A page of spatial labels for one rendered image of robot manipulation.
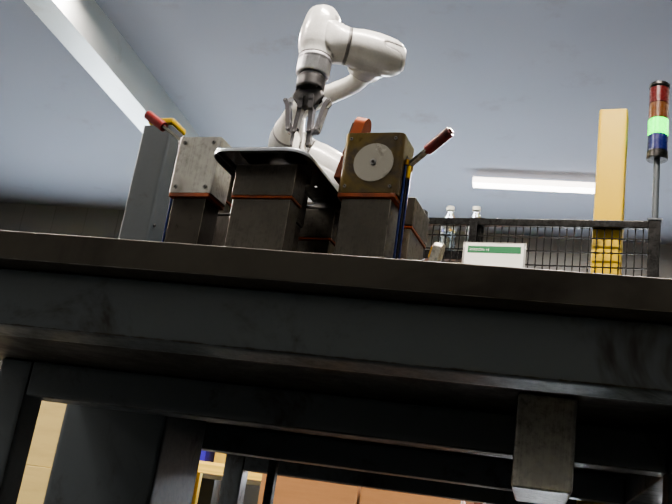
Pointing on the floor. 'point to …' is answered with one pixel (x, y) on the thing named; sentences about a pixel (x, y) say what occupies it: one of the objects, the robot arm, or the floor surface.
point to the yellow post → (610, 185)
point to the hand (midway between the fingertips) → (299, 146)
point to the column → (124, 458)
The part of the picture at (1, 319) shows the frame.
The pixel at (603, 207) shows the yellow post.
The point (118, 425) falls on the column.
